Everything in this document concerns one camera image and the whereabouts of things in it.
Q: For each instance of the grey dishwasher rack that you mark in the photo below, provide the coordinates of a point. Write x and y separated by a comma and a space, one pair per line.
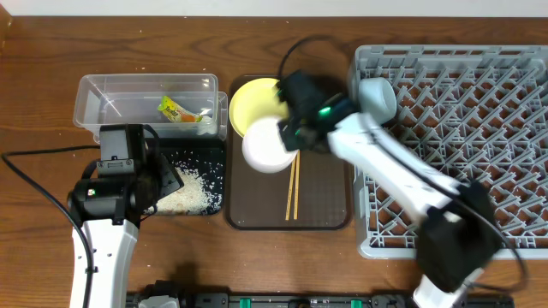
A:
474, 112

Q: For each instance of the white tissue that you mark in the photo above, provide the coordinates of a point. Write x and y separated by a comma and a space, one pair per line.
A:
206, 126

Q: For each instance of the brown serving tray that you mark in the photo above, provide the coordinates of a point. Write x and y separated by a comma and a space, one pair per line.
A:
259, 202

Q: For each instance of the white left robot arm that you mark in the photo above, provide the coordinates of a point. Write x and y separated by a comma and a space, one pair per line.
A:
107, 204

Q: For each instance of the clear plastic waste bin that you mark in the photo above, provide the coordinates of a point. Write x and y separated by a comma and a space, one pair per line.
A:
104, 99

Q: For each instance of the black waste tray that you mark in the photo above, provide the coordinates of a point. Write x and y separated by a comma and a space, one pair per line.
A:
208, 156

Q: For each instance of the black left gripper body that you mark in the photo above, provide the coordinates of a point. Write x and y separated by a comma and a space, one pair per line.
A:
163, 180

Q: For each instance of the green snack wrapper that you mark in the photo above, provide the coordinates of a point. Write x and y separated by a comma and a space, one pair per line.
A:
176, 113

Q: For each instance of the yellow plate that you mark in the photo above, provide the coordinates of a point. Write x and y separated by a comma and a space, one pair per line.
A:
254, 100

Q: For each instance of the white rice bowl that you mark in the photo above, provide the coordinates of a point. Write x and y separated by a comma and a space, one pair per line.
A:
263, 149

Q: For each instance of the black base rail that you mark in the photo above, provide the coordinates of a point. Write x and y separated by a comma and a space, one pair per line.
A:
172, 294

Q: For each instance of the wooden chopstick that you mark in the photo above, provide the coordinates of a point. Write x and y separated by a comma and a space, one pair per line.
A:
297, 184
290, 190

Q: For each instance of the spilled rice pile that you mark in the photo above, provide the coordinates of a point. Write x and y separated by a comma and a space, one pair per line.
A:
197, 197

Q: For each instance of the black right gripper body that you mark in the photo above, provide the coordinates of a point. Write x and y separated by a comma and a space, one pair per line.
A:
293, 137

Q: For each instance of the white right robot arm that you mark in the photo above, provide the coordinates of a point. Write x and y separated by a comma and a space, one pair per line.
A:
456, 236

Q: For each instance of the light blue bowl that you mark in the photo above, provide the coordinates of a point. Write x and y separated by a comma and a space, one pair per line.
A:
377, 97

